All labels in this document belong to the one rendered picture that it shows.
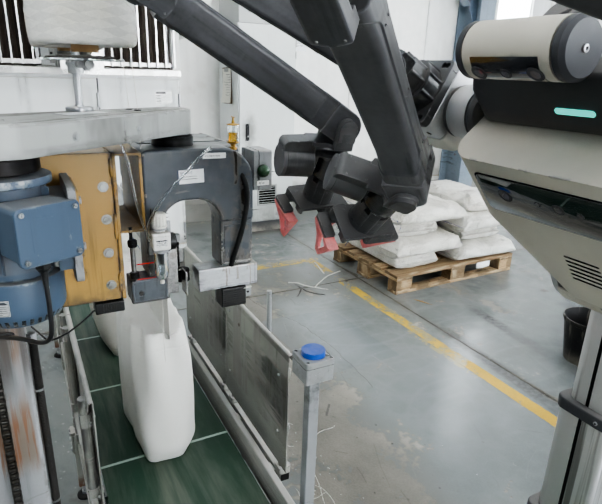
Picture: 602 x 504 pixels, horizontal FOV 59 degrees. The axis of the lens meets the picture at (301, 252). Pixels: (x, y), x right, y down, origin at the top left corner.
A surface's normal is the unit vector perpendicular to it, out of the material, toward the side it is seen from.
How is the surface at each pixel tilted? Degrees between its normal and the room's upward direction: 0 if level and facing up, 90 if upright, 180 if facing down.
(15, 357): 90
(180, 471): 0
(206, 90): 90
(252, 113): 90
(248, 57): 100
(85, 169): 90
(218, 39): 106
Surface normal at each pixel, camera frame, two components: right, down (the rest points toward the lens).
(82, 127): 0.91, 0.16
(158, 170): 0.47, 0.30
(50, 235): 0.80, 0.22
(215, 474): 0.04, -0.94
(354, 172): 0.22, -0.22
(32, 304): 0.65, 0.29
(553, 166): -0.55, -0.64
